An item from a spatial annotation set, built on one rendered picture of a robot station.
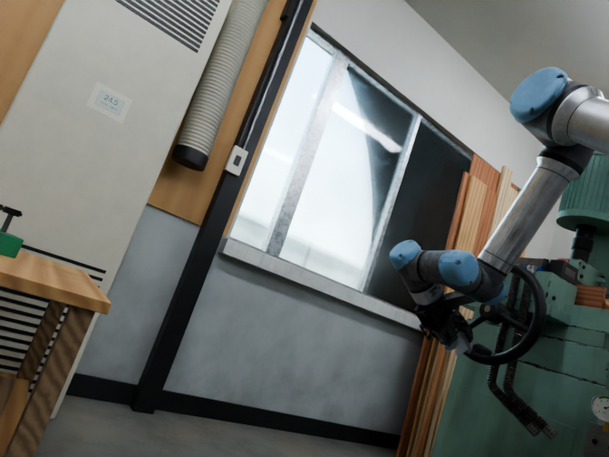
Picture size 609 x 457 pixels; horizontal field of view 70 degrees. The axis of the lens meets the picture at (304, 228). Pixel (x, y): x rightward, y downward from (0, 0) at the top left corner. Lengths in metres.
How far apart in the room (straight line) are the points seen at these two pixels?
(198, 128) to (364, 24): 1.35
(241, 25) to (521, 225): 1.57
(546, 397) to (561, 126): 0.75
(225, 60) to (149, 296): 1.12
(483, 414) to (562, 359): 0.28
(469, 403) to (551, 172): 0.77
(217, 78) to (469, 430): 1.67
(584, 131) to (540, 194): 0.20
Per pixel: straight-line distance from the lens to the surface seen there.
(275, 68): 2.33
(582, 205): 1.63
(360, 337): 2.77
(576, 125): 0.96
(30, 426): 1.04
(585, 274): 1.62
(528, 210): 1.08
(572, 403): 1.38
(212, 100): 2.04
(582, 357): 1.38
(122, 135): 1.79
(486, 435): 1.49
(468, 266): 0.97
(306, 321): 2.50
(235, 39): 2.17
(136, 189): 1.77
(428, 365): 2.97
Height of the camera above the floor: 0.64
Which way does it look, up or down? 10 degrees up
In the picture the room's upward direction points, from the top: 19 degrees clockwise
